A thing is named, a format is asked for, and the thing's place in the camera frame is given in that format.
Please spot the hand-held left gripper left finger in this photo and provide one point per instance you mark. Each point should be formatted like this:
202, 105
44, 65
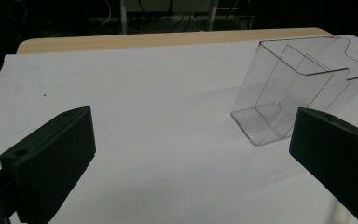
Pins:
49, 155

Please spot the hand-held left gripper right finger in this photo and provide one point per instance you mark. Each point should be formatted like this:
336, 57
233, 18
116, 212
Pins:
335, 149

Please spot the white sheet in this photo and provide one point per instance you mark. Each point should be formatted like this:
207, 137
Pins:
167, 124

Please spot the clear acrylic holder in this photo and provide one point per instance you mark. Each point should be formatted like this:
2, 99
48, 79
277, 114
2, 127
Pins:
289, 93

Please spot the metal stand leg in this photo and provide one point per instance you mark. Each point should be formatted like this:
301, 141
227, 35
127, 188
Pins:
213, 15
123, 15

